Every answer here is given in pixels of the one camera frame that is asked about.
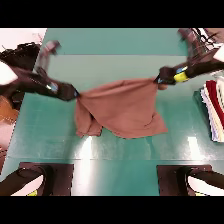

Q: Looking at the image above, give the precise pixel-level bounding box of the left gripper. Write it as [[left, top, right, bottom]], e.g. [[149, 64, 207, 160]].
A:
[[53, 82, 81, 102]]

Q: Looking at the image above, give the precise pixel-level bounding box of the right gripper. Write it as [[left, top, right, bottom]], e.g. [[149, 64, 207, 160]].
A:
[[154, 66, 180, 86]]

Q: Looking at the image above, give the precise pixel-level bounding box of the brown T-shirt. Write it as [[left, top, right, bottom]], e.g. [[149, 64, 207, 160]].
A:
[[73, 77, 169, 140]]

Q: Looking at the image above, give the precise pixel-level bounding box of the red garment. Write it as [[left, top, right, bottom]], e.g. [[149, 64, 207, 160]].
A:
[[204, 79, 224, 126]]

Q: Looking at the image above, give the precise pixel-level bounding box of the white garment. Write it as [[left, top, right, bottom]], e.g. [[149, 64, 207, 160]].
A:
[[199, 77, 224, 144]]

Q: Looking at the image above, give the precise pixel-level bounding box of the dark arm base plate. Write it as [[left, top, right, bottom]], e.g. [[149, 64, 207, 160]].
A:
[[17, 162, 75, 197], [156, 163, 213, 197]]

